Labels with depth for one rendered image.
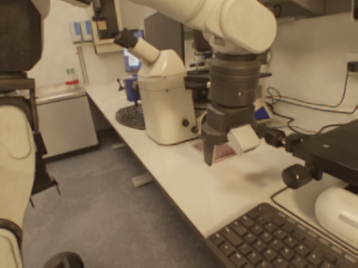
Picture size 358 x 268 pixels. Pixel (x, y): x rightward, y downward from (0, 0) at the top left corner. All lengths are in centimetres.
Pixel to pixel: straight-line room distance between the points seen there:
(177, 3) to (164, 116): 46
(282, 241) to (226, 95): 24
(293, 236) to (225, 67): 28
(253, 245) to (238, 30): 30
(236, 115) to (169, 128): 35
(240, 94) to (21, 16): 53
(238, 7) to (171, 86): 42
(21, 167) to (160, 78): 46
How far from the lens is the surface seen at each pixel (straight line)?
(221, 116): 41
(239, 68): 38
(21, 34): 67
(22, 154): 71
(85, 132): 285
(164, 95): 71
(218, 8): 32
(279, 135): 50
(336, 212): 42
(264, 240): 39
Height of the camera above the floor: 104
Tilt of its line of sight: 18 degrees down
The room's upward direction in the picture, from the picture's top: 7 degrees counter-clockwise
